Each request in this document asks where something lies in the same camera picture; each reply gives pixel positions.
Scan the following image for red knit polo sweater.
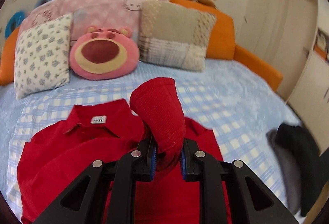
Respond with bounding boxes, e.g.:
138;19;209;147
17;78;222;223

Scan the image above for grey folded garment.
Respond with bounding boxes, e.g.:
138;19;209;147
266;129;302;215

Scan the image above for black folded garment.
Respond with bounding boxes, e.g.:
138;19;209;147
275;123;325;217

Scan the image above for blue plaid bed sheet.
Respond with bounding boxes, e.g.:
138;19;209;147
1;60;300;216

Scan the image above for white wardrobe cabinet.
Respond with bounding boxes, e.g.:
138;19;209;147
288;29;328;153

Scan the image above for pink bear face cushion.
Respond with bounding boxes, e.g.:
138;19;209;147
69;27;139;80

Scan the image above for beige patchwork pillow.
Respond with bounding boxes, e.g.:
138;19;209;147
138;0;216;72

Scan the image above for white floral pillow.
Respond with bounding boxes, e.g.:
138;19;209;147
14;13;73;99

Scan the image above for pink Hello Kitty blanket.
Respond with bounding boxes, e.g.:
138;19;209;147
18;0;172;48

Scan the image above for white room door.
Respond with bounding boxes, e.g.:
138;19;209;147
238;0;279;60
273;0;318;100

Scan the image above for blue donut plush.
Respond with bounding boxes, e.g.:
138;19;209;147
5;10;26;39

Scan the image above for orange bed frame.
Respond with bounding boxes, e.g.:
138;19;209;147
1;0;283;90

